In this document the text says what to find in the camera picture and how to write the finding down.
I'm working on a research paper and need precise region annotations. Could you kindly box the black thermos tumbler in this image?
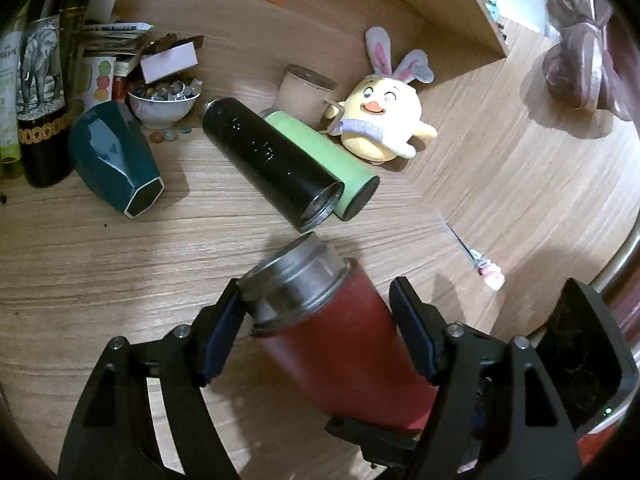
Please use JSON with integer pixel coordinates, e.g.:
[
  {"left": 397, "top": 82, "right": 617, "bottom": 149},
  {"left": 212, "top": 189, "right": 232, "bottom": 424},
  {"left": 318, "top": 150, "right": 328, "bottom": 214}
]
[{"left": 201, "top": 96, "right": 345, "bottom": 233}]

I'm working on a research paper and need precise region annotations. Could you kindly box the dark wine bottle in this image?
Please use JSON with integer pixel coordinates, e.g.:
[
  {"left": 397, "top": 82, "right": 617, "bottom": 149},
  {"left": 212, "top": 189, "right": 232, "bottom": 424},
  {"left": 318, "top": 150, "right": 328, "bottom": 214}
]
[{"left": 16, "top": 0, "right": 89, "bottom": 188}]

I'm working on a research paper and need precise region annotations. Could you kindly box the stack of papers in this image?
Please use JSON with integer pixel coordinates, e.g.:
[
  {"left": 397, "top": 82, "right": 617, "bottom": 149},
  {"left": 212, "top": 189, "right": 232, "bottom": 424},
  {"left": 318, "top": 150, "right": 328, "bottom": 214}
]
[{"left": 80, "top": 22, "right": 154, "bottom": 55}]

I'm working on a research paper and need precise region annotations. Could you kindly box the beige enamel mug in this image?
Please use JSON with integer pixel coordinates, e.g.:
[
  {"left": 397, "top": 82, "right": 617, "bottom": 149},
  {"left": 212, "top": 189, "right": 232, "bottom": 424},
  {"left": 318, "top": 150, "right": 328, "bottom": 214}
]
[{"left": 272, "top": 64, "right": 344, "bottom": 132}]

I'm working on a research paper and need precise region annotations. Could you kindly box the green thermos tumbler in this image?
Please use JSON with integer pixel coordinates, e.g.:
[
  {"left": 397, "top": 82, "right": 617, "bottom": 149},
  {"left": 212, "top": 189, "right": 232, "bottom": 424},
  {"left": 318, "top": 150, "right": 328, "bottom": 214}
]
[{"left": 260, "top": 108, "right": 380, "bottom": 221}]

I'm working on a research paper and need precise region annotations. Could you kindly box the small white card box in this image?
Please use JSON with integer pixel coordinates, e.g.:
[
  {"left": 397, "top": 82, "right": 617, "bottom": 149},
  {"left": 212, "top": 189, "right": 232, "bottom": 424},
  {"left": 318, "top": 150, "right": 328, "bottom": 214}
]
[{"left": 140, "top": 35, "right": 204, "bottom": 84}]

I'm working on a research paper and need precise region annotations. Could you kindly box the green tube bottle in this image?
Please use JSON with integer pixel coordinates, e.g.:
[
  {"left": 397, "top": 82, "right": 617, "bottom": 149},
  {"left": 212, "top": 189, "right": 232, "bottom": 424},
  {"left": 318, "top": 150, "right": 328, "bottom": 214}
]
[{"left": 0, "top": 1, "right": 30, "bottom": 165}]

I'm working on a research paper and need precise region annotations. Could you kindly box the small pen with pink cap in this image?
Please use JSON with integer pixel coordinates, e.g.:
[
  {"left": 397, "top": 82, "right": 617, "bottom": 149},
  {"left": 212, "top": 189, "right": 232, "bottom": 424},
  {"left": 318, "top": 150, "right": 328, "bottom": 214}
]
[{"left": 444, "top": 221, "right": 506, "bottom": 292}]

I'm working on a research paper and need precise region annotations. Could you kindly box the fruit-print carton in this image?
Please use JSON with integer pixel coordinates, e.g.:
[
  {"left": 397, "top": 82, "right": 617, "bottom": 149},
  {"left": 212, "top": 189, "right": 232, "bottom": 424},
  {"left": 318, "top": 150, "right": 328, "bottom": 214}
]
[{"left": 70, "top": 56, "right": 116, "bottom": 117}]

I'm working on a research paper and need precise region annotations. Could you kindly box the teal hexagonal cup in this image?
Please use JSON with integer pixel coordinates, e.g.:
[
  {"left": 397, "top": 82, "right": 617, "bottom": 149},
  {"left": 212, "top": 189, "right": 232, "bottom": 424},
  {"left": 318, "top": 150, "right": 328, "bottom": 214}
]
[{"left": 70, "top": 101, "right": 165, "bottom": 219}]

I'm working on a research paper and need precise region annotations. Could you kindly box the purple tied curtain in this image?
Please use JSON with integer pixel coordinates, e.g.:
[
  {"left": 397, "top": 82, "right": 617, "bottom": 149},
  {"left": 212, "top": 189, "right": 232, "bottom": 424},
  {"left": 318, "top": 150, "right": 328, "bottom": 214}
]
[{"left": 542, "top": 0, "right": 632, "bottom": 122}]

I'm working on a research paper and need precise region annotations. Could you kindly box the yellow bunny-eared chick plush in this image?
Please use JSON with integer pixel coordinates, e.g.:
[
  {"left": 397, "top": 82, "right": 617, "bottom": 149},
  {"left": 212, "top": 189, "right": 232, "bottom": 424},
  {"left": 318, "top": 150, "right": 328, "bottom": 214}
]
[{"left": 324, "top": 26, "right": 437, "bottom": 165}]

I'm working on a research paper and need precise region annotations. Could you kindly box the white bowl of pebbles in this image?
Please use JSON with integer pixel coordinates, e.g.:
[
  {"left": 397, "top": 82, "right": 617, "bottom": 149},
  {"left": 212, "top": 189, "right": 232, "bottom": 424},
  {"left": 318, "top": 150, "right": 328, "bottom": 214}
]
[{"left": 127, "top": 78, "right": 203, "bottom": 130}]

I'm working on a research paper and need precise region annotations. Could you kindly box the red thermos cup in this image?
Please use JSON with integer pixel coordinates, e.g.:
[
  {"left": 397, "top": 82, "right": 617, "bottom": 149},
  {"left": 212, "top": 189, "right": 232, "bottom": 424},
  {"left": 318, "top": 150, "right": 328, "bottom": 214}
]
[{"left": 238, "top": 233, "right": 436, "bottom": 436}]

